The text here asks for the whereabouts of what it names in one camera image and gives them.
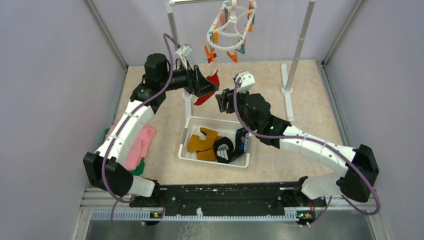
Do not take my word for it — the orange clothespin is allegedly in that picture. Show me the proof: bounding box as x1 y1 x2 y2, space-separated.
204 45 217 64

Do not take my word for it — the pink cloth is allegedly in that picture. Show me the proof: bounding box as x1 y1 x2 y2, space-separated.
123 124 156 176

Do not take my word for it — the green cloth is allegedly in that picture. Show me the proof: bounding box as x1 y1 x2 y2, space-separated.
124 138 145 176

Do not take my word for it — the black sock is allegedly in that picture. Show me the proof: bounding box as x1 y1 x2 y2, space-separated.
213 127 249 164

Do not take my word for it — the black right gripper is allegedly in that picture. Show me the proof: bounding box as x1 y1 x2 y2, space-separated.
215 85 257 132

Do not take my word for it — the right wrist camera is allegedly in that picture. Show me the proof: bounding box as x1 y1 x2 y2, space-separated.
234 70 255 93

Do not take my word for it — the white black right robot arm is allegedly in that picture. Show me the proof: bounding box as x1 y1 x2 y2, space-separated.
215 88 380 206

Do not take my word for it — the mustard yellow sock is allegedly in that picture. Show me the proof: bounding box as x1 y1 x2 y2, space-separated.
196 148 217 162
187 127 222 152

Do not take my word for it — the white cable duct strip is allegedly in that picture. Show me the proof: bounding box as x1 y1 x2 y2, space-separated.
112 209 299 222

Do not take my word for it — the white metal drying rack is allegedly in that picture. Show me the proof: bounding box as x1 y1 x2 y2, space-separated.
161 0 314 123

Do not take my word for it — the white plastic clip hanger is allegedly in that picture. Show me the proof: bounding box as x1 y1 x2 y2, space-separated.
206 0 257 54

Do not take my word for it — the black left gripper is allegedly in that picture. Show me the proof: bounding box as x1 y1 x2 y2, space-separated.
160 59 219 97

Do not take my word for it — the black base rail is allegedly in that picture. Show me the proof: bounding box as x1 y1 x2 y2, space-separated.
129 182 327 217

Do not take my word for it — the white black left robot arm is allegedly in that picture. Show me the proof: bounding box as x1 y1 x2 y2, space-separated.
82 53 219 207

